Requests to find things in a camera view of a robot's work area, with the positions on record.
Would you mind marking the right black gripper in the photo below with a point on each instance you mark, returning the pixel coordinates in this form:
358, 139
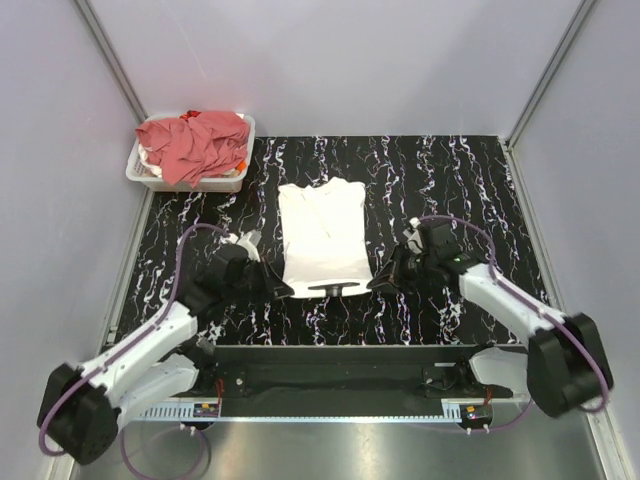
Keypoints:
389, 275

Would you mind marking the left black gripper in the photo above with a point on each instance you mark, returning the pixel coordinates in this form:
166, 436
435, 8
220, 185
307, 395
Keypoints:
271, 283

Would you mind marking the white t-shirt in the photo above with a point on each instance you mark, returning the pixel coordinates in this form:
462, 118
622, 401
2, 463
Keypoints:
323, 232

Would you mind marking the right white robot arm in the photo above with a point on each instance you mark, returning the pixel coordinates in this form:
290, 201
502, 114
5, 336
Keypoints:
564, 365

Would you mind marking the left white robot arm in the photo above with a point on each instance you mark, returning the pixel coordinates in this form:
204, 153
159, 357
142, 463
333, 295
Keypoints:
85, 407

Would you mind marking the white plastic laundry basket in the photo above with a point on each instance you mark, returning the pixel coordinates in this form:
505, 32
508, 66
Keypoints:
137, 171

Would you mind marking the black marbled table mat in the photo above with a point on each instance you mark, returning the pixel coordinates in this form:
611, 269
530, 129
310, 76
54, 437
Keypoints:
404, 177

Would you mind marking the pink crumpled t-shirt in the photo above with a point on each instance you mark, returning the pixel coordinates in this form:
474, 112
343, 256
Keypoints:
195, 145

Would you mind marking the white garment in basket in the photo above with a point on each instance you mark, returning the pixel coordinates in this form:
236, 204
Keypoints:
143, 156

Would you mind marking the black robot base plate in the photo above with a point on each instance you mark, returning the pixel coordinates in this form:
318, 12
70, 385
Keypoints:
435, 371

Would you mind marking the grey slotted cable duct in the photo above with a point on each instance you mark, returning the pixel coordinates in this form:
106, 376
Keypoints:
200, 412

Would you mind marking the left aluminium frame post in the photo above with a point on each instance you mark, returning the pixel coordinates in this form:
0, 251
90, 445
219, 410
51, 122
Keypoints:
104, 46

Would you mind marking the aluminium frame post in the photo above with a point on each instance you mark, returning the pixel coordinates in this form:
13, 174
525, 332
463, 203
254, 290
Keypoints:
104, 46
561, 52

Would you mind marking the right aluminium frame post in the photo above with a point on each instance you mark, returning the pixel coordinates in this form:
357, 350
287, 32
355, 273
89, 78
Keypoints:
561, 52

